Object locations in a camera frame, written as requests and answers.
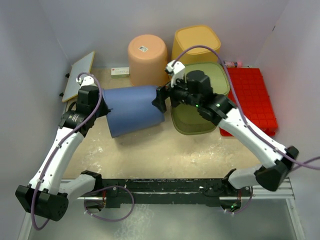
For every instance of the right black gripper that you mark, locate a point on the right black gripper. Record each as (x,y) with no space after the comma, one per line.
(164,92)

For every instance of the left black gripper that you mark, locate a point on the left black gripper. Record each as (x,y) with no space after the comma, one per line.
(105,111)

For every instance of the blue round plastic bucket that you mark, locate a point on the blue round plastic bucket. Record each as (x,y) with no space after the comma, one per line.
(131,109)

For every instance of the orange round plastic bucket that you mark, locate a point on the orange round plastic bucket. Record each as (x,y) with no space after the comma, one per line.
(147,58)

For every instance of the yellow mesh plastic basket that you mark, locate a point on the yellow mesh plastic basket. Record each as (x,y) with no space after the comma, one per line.
(189,36)

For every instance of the red plastic tray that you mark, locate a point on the red plastic tray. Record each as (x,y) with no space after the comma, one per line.
(254,99)

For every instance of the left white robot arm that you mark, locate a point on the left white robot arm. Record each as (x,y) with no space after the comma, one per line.
(44,196)

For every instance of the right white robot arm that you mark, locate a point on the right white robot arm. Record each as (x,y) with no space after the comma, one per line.
(222,112)

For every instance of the small white box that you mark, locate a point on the small white box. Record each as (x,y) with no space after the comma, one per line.
(120,72)

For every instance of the small pink capped bottle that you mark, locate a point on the small pink capped bottle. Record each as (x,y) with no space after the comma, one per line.
(233,64)

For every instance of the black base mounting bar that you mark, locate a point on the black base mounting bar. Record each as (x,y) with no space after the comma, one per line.
(211,192)

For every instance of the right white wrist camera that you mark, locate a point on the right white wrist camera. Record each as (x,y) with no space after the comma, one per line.
(176,70)

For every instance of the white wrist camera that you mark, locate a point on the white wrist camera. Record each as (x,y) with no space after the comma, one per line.
(176,70)
(85,80)

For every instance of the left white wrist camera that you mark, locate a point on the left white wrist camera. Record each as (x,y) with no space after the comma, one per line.
(85,80)

